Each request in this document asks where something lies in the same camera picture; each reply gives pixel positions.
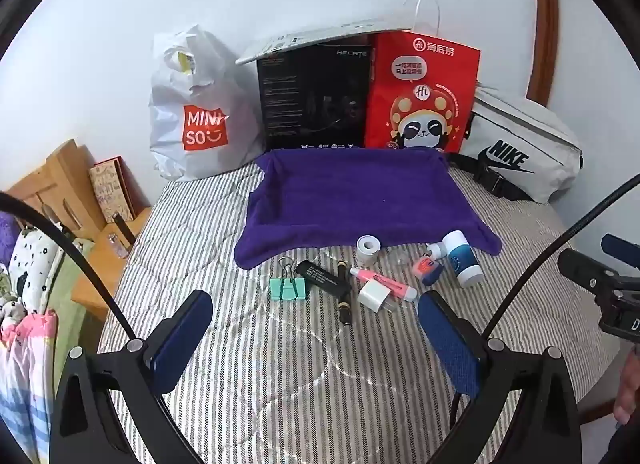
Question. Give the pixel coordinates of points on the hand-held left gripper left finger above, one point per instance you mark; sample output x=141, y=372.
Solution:
x=185, y=339

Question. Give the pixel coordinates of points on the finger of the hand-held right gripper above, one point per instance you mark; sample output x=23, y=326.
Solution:
x=585, y=269
x=620, y=249

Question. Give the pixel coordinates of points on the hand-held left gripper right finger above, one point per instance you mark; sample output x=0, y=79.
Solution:
x=447, y=339

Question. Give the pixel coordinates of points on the orange lip balm tin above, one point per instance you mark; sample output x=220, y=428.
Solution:
x=427, y=269

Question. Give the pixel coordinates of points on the pink highlighter pen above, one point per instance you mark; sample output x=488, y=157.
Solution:
x=387, y=285

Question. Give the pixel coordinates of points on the blue and white bottle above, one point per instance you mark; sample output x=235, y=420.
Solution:
x=460, y=259

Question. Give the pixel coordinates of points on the white charger plug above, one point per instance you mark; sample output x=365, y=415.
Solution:
x=372, y=295

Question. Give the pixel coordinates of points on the clear plastic cap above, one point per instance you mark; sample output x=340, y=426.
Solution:
x=399, y=259

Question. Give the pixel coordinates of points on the black and gold tube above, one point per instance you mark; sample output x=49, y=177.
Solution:
x=345, y=306

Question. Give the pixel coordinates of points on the green binder clip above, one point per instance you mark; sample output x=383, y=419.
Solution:
x=287, y=290

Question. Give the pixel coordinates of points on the white tape roll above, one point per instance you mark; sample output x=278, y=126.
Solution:
x=368, y=255

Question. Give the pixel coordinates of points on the black rectangular tube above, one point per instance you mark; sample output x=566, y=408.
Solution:
x=320, y=276

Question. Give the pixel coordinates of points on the person's right hand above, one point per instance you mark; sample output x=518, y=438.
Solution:
x=629, y=389

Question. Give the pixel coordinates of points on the wooden nightstand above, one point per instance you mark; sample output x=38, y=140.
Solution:
x=100, y=284

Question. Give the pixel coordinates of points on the small glass bottle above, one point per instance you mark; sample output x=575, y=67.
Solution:
x=118, y=246

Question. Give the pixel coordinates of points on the green cloth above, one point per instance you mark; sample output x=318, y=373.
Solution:
x=75, y=304

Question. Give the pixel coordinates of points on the striped bed quilt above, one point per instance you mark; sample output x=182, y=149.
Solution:
x=300, y=369

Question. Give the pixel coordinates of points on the white waist bag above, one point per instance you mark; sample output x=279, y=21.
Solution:
x=520, y=129

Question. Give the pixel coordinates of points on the pink striped cloth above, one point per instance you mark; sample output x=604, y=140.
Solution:
x=25, y=374

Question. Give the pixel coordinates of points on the patterned book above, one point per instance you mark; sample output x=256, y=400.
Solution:
x=112, y=189

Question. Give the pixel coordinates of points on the white floral cloth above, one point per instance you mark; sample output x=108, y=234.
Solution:
x=35, y=264

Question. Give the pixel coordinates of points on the purple towel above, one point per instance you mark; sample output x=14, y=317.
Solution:
x=350, y=194

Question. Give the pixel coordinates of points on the purple plush cloth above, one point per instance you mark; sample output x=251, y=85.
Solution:
x=9, y=239

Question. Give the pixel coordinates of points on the red panda paper bag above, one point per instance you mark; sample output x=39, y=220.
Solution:
x=395, y=109

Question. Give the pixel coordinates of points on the white plastic shopping bag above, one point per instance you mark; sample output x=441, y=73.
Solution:
x=200, y=79

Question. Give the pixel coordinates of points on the black headphone box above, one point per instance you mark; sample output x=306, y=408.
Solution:
x=310, y=94

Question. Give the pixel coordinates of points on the grey flat cardboard box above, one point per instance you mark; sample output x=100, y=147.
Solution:
x=320, y=36

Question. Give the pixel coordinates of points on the brown wooden door frame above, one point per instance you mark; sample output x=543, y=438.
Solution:
x=545, y=19

